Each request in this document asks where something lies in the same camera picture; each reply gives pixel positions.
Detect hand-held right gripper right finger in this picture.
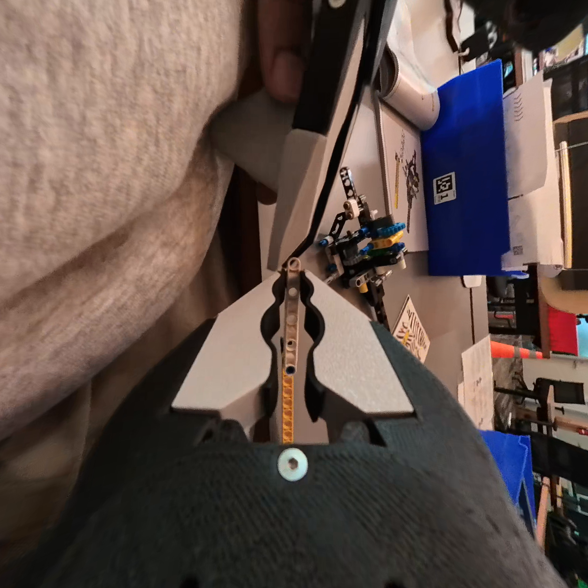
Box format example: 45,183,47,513
301,269,419,444

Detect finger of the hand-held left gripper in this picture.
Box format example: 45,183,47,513
294,0,399,259
268,129,332,273

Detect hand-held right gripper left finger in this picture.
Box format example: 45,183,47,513
171,271,284,442

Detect yellow lego beam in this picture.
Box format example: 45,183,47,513
280,371,297,444

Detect white lego beam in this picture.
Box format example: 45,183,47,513
281,257,305,375

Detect person's left forearm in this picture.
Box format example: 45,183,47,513
0,0,258,437

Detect multicoloured lego assembly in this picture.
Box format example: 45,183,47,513
318,167,409,334

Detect person's left hand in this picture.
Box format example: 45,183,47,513
256,0,306,104

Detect white instruction booklet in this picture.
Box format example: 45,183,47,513
374,46,440,254

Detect zebra striped sticker sheet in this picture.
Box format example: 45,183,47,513
390,295,431,364

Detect white paper sheet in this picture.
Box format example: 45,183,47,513
458,335,496,430

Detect blue plastic bin with tag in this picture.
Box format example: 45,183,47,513
420,59,529,277

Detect orange foam tube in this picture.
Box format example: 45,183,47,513
491,340,545,361

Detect white printed sheets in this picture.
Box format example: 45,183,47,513
501,71,567,272

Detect person's sweater torso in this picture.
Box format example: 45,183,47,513
0,381,184,566

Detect red panel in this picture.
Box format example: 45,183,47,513
547,307,580,356

